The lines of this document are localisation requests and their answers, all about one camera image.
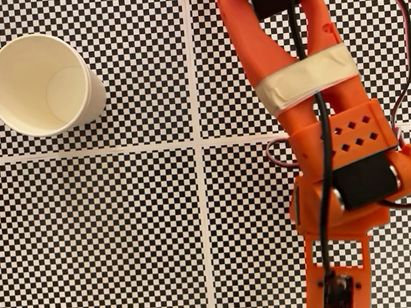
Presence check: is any white paper cup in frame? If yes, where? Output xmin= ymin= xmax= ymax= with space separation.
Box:
xmin=0 ymin=27 xmax=110 ymax=141

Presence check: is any beige masking tape band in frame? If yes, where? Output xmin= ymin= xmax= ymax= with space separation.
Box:
xmin=251 ymin=42 xmax=363 ymax=120

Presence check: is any black camera cable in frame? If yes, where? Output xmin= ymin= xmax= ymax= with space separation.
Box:
xmin=286 ymin=0 xmax=349 ymax=286

